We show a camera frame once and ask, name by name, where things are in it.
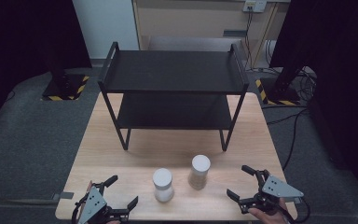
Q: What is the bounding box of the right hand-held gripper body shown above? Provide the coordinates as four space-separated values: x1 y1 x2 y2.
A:
238 169 305 217

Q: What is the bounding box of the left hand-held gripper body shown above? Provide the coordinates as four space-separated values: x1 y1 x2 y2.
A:
74 181 130 224

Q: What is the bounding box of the jar of white powder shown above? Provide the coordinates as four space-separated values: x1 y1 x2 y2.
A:
152 167 175 203

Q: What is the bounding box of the jar of beige powder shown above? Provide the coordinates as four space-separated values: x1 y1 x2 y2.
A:
187 154 212 190

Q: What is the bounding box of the black two-tier shelf rack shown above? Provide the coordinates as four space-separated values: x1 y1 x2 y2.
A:
97 41 251 153

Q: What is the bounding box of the person's right hand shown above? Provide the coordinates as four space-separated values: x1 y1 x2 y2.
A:
247 199 291 224

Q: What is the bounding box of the dark curtain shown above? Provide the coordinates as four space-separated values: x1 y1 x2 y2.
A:
269 0 358 195
0 0 93 138

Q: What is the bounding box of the light wooden cabinet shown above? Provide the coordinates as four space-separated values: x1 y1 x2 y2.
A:
131 0 291 70

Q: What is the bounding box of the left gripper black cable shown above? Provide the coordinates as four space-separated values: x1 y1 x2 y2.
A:
71 200 86 224

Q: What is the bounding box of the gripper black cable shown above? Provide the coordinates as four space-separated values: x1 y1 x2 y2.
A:
283 196 311 224
71 200 86 224

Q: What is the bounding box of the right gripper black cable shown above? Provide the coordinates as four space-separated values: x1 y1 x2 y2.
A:
283 196 311 224

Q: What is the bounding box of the black floor cable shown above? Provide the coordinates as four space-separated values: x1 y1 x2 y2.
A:
266 106 310 172

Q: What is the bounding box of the bundle of black cables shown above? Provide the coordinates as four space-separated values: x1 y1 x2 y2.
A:
292 66 319 105

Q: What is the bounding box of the black cable from socket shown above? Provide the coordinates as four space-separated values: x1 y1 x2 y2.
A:
243 10 255 71

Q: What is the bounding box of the white wall socket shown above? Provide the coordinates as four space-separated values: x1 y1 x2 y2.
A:
242 0 268 14

